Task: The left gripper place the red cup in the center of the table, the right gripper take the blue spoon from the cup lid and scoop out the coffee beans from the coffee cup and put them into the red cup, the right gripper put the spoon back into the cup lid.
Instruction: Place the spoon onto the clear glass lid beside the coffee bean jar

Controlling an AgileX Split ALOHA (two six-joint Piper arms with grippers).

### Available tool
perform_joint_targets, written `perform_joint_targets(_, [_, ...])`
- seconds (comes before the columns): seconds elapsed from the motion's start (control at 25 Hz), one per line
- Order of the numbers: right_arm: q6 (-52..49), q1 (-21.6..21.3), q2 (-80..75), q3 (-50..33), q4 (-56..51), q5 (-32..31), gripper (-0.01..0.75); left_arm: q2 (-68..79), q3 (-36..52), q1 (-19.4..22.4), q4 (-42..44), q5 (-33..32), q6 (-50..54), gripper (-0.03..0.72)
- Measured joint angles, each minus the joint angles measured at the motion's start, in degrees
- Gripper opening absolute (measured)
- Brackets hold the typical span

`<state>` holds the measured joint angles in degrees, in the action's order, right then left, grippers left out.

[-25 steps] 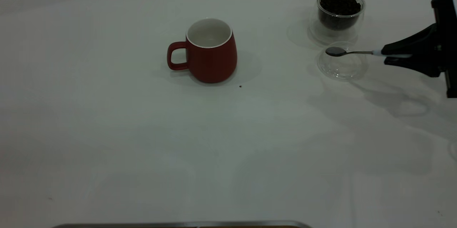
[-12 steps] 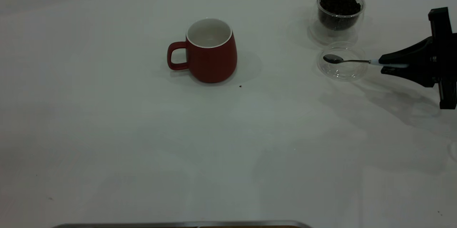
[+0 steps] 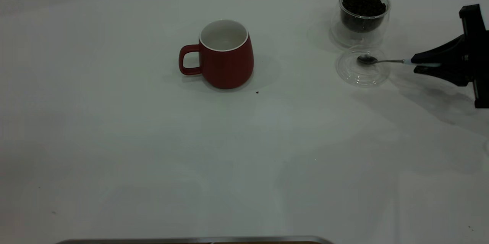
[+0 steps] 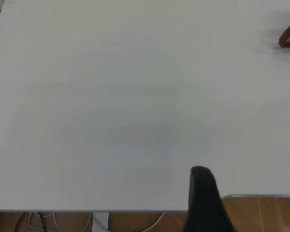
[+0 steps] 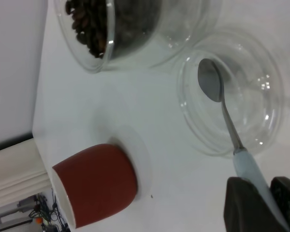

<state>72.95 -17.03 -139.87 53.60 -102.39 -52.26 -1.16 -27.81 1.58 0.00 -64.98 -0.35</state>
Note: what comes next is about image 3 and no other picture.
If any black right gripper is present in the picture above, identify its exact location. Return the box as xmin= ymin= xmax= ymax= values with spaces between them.
xmin=411 ymin=4 xmax=489 ymax=109

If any metal spoon pale blue handle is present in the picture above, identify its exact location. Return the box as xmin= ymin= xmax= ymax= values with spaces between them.
xmin=357 ymin=55 xmax=442 ymax=68

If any red ceramic mug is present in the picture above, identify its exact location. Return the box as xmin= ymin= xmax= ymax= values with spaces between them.
xmin=178 ymin=19 xmax=254 ymax=90

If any clear round glass lid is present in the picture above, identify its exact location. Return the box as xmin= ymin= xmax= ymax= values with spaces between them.
xmin=336 ymin=45 xmax=392 ymax=87

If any dark coffee beans pile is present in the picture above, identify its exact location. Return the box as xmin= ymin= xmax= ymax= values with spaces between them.
xmin=341 ymin=0 xmax=387 ymax=33

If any grey metal frame edge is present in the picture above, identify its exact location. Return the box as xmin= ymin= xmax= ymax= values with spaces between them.
xmin=55 ymin=236 xmax=335 ymax=244

